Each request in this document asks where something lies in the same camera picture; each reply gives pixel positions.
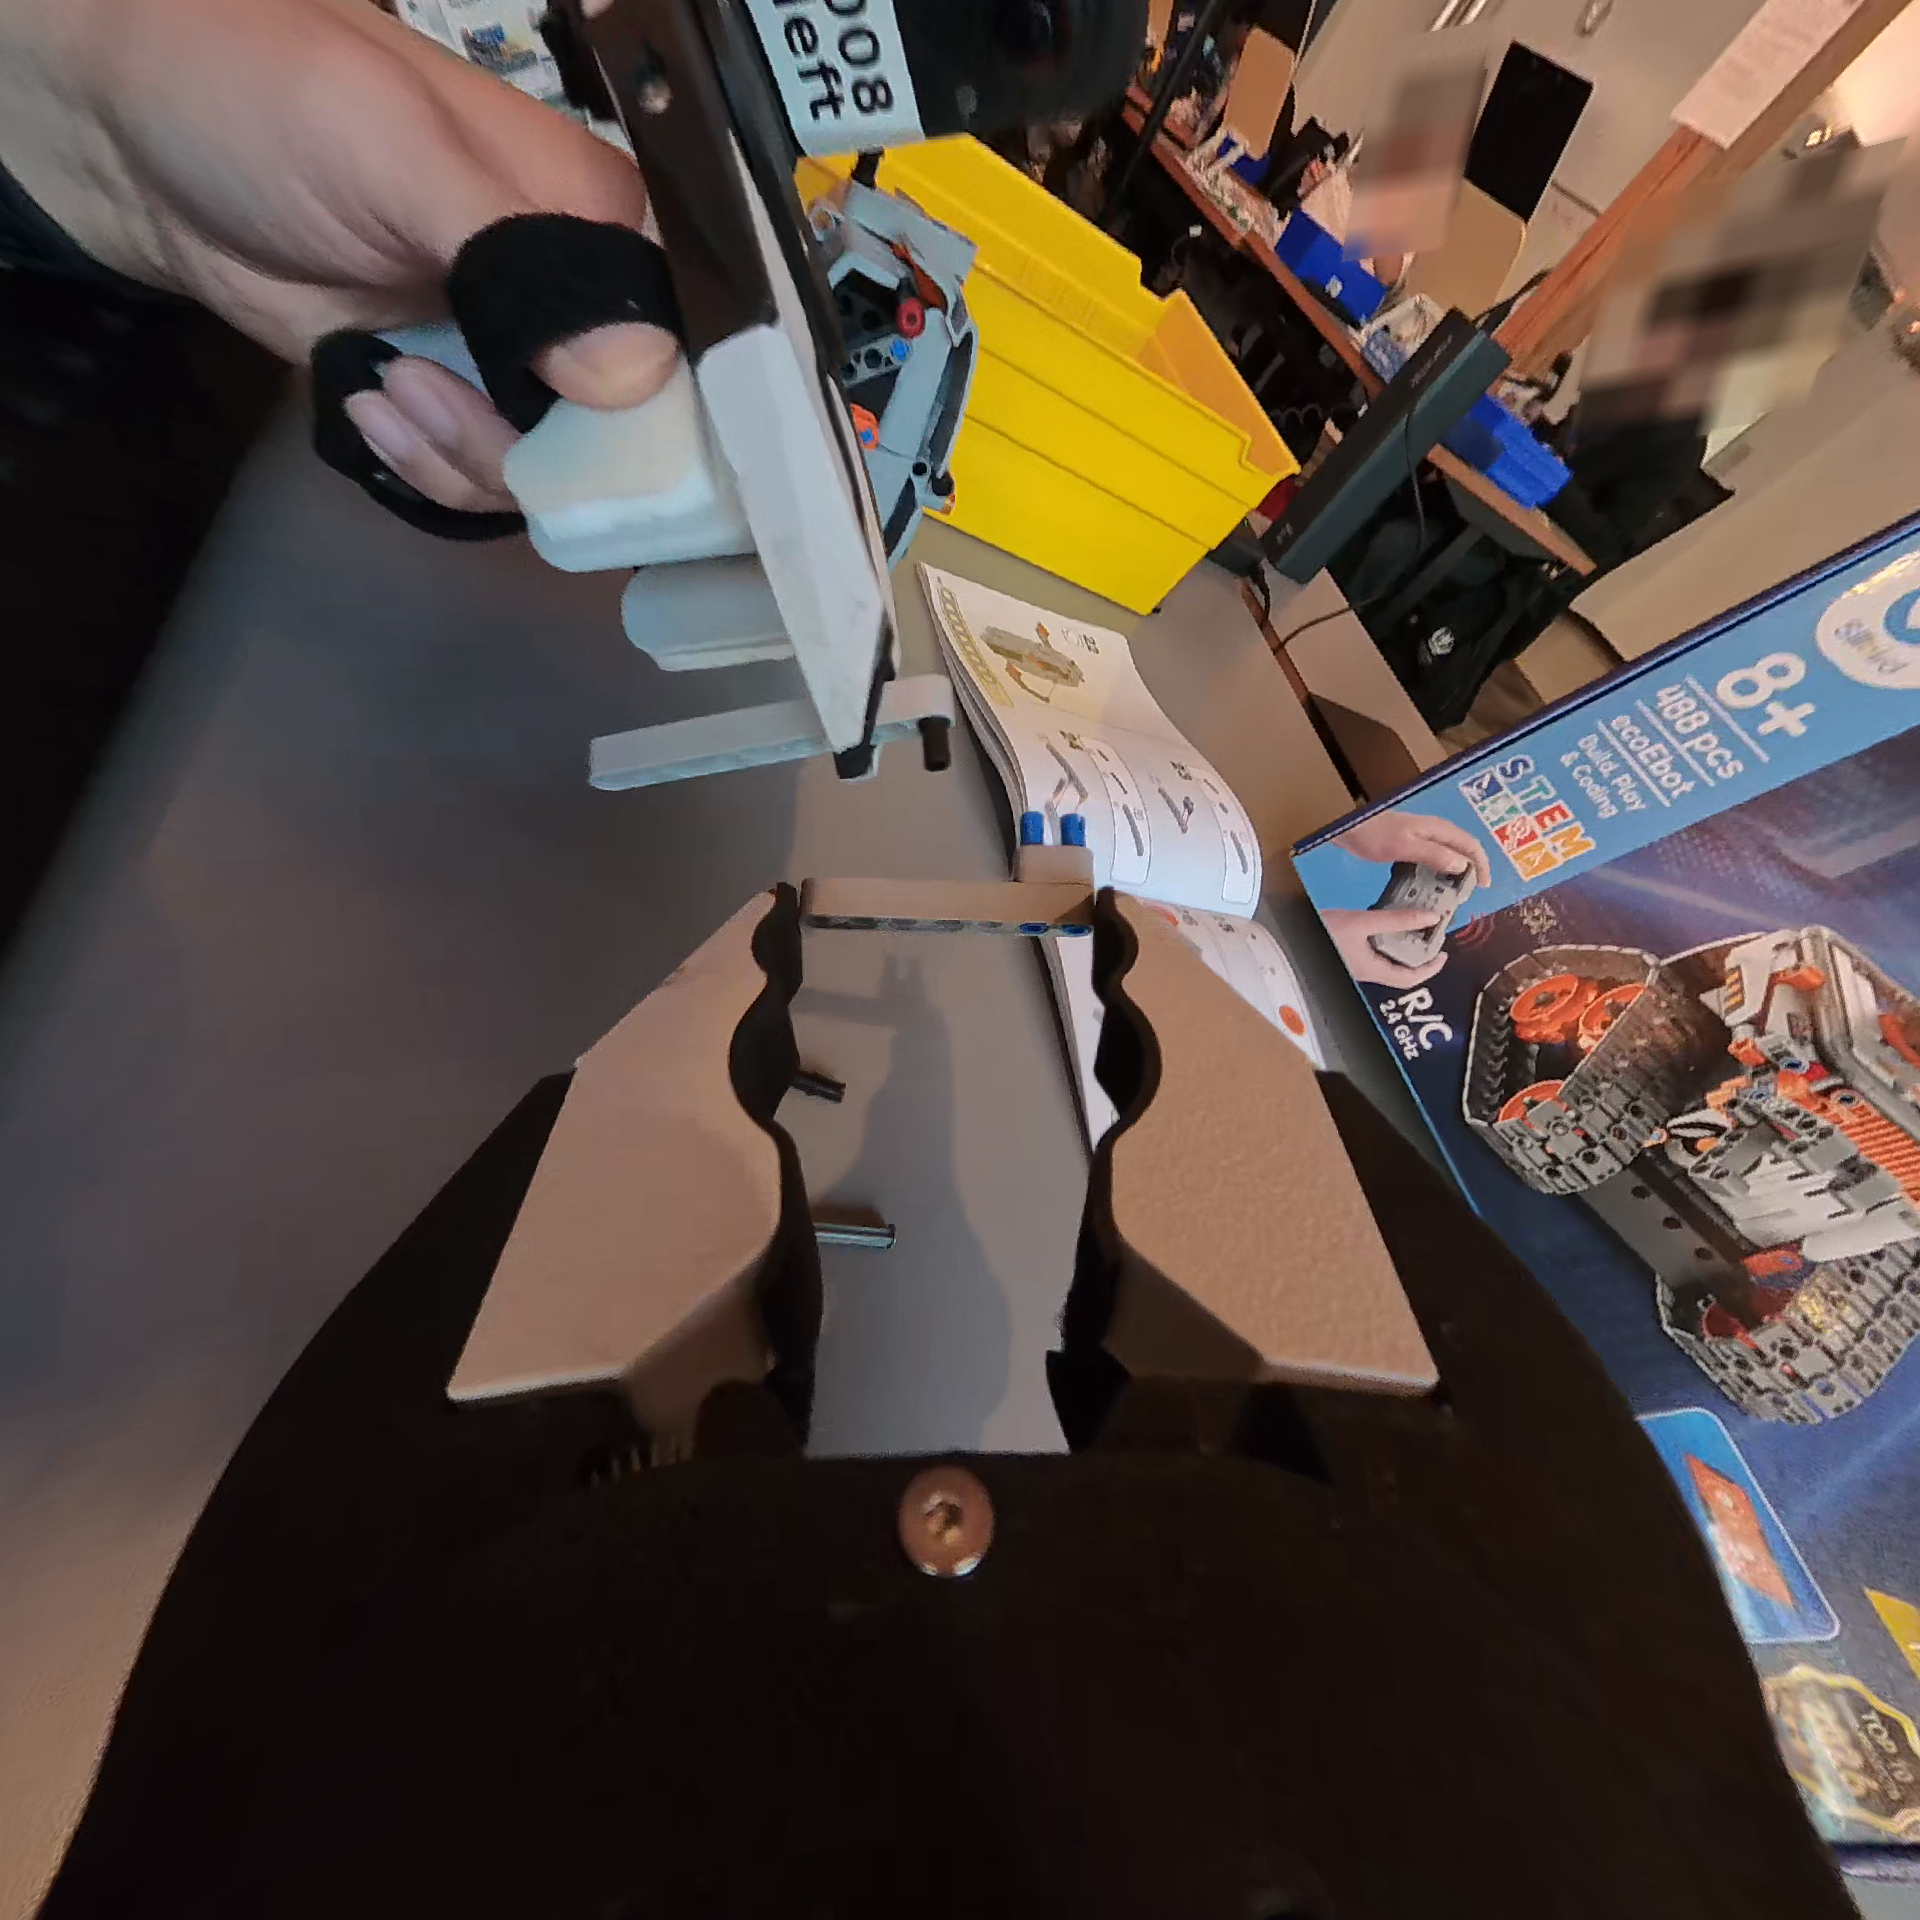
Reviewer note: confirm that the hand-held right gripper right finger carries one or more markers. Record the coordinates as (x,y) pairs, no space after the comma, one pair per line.
(1261,1200)

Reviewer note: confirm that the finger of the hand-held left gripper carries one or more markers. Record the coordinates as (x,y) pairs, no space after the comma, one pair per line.
(789,524)

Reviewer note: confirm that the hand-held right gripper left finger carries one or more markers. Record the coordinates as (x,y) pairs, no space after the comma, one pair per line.
(644,1200)

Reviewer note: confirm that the long grey holed beam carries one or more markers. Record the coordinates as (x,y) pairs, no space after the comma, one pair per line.
(705,746)

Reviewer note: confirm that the grey L-beam with blue pins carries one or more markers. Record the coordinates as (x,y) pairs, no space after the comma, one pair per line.
(1050,901)

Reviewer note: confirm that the grey desk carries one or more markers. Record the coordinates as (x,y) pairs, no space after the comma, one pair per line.
(374,901)

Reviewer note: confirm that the person's left hand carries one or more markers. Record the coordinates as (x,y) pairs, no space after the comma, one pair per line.
(300,151)

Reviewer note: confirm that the grey orange toy robot model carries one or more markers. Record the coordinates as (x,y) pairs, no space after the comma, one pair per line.
(914,375)

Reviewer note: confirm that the thin dark axle rod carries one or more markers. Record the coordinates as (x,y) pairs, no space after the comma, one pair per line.
(859,1232)

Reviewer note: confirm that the yellow plastic bin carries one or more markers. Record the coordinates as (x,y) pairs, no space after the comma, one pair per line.
(1081,420)

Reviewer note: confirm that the blue storage bin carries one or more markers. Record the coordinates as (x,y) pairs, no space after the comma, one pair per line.
(1509,446)
(1328,266)

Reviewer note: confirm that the open instruction booklet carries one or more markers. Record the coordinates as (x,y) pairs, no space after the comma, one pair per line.
(1111,750)

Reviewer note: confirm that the blue toy set box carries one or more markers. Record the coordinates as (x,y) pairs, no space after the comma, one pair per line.
(1651,1124)

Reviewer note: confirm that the black flat screen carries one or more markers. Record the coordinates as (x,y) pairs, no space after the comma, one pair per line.
(1530,129)

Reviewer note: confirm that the dark computer monitor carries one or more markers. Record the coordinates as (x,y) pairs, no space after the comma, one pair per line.
(1380,451)

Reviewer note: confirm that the white wall notice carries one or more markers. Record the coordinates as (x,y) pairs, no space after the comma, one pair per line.
(1770,60)

